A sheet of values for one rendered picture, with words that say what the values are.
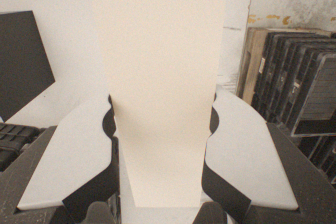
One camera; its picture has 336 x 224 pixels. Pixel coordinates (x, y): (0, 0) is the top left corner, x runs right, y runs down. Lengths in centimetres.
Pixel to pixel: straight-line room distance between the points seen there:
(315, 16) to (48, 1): 144
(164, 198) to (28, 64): 48
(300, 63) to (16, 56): 99
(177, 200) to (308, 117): 102
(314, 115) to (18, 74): 121
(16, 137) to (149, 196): 67
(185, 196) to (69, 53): 51
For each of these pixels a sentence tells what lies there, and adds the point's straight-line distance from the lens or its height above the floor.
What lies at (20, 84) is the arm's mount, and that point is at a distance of 54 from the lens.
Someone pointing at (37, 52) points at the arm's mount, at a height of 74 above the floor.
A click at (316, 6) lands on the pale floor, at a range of 151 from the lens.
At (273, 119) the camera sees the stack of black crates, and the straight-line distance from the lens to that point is 113.
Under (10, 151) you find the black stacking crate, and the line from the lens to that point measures 75.
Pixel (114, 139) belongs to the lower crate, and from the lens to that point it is 69.
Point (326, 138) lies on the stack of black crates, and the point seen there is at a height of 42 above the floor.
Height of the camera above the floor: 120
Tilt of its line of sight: 60 degrees down
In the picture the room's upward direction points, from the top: 179 degrees counter-clockwise
